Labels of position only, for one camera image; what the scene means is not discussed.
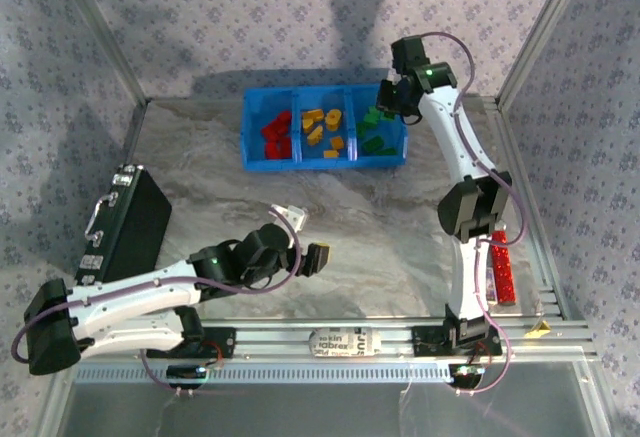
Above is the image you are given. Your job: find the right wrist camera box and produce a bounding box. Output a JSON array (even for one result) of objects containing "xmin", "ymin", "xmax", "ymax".
[{"xmin": 391, "ymin": 36, "xmax": 429, "ymax": 76}]

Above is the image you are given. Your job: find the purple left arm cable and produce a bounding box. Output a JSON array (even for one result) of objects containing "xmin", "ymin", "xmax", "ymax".
[{"xmin": 10, "ymin": 206, "xmax": 304, "ymax": 399}]

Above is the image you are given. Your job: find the aluminium side rail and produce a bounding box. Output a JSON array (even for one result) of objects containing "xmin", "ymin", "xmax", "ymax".
[
  {"xmin": 482, "ymin": 96, "xmax": 571, "ymax": 321},
  {"xmin": 119, "ymin": 99, "xmax": 151, "ymax": 168}
]

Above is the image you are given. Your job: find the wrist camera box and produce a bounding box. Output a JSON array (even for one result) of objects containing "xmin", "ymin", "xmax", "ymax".
[
  {"xmin": 391, "ymin": 36, "xmax": 429, "ymax": 76},
  {"xmin": 272, "ymin": 203, "xmax": 309, "ymax": 232}
]

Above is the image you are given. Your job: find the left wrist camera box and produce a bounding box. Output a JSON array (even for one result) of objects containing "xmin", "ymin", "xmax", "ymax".
[{"xmin": 272, "ymin": 203, "xmax": 309, "ymax": 232}]

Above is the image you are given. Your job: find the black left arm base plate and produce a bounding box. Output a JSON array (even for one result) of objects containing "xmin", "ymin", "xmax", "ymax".
[{"xmin": 145, "ymin": 326, "xmax": 237, "ymax": 359}]

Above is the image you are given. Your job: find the white printed label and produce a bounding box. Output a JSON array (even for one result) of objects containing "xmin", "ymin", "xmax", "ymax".
[{"xmin": 308, "ymin": 326, "xmax": 382, "ymax": 359}]

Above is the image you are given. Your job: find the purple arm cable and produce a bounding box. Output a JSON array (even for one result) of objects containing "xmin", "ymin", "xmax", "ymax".
[
  {"xmin": 10, "ymin": 206, "xmax": 304, "ymax": 399},
  {"xmin": 422, "ymin": 30, "xmax": 530, "ymax": 398}
]

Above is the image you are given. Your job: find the black case with silver handle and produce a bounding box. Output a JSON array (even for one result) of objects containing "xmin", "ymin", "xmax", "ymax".
[{"xmin": 74, "ymin": 163, "xmax": 174, "ymax": 288}]

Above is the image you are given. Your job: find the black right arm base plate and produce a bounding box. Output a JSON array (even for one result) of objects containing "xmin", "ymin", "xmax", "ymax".
[{"xmin": 412, "ymin": 325, "xmax": 503, "ymax": 357}]

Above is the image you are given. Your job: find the aluminium frame post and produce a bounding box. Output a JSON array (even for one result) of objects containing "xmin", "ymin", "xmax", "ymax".
[
  {"xmin": 49, "ymin": 0, "xmax": 151, "ymax": 108},
  {"xmin": 497, "ymin": 0, "xmax": 594, "ymax": 108}
]

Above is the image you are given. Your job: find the red bar on frame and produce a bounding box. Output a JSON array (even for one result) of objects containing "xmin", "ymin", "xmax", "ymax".
[{"xmin": 489, "ymin": 230, "xmax": 518, "ymax": 307}]

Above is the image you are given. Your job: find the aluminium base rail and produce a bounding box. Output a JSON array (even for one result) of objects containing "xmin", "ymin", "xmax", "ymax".
[{"xmin": 54, "ymin": 319, "xmax": 599, "ymax": 364}]

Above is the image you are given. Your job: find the grey slotted cable duct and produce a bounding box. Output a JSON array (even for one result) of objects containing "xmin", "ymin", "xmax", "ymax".
[{"xmin": 74, "ymin": 362, "xmax": 454, "ymax": 384}]

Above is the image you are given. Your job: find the blue three-compartment plastic bin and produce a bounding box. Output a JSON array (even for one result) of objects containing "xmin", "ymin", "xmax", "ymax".
[{"xmin": 239, "ymin": 82, "xmax": 410, "ymax": 173}]

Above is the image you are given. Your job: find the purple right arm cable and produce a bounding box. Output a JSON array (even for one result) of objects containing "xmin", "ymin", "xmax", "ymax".
[{"xmin": 422, "ymin": 30, "xmax": 530, "ymax": 398}]

